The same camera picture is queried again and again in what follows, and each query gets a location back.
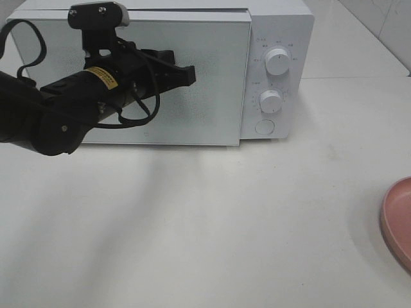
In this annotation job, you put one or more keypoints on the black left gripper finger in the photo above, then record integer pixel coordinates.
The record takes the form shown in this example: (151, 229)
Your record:
(155, 58)
(169, 77)

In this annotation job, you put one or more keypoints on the round white door release button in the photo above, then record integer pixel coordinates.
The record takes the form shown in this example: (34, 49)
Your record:
(265, 127)

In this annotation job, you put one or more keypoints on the white microwave oven body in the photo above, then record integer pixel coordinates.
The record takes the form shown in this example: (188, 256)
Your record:
(285, 24)

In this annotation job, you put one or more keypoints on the white microwave door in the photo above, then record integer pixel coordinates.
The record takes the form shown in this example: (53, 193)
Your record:
(216, 42)

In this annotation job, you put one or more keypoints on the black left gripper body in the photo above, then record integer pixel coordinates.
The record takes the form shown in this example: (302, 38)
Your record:
(113, 82)

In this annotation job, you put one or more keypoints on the white timer knob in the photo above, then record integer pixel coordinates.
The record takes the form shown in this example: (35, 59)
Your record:
(270, 101)

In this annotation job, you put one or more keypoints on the upper white power knob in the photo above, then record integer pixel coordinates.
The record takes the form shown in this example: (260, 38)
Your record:
(277, 61)

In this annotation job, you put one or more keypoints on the pink round plate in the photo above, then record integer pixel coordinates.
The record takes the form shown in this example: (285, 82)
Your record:
(395, 221)

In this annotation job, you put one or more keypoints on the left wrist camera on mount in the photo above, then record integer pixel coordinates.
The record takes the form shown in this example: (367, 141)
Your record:
(97, 22)

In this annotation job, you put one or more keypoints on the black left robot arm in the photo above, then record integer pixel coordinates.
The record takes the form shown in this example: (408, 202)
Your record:
(51, 120)

